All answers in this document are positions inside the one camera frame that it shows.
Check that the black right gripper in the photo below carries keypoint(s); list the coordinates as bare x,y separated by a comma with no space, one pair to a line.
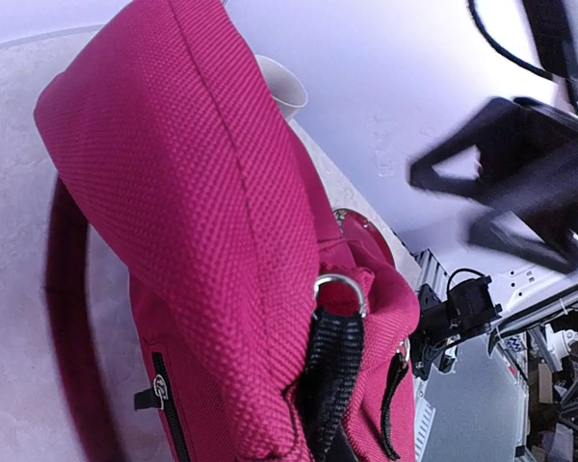
533,212

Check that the red student backpack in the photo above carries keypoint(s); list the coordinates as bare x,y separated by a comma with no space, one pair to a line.
268,333

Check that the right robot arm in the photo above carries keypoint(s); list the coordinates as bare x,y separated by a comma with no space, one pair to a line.
519,157

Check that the red floral plate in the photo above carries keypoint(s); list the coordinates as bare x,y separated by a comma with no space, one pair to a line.
355,226

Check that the white floral mug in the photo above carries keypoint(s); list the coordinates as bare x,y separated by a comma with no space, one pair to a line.
287,90

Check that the aluminium front rail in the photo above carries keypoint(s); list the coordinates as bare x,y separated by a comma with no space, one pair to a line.
431,290

